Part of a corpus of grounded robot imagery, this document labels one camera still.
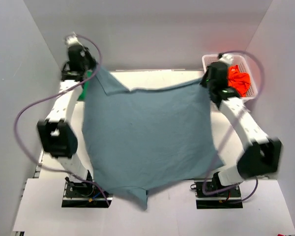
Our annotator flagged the crumpled orange t-shirt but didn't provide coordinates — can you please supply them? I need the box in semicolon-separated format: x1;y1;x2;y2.
228;65;251;97

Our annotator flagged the white plastic basket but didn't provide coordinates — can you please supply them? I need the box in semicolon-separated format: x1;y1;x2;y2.
202;54;259;100

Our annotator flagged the folded green t-shirt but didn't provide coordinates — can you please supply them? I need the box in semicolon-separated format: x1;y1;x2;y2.
78;70;92;101

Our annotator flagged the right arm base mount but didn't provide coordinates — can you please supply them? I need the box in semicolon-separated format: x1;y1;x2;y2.
190;181;243;209

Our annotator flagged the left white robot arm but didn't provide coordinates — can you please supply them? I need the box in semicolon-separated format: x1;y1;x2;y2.
37;33;96;196

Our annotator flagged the blue-grey t-shirt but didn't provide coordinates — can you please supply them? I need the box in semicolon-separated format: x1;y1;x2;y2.
82;68;223;209

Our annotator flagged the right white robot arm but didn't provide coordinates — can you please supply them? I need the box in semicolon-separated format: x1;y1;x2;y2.
201;60;282;196

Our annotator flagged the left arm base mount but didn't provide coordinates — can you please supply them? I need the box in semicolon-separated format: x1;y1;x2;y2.
61;177;113;208

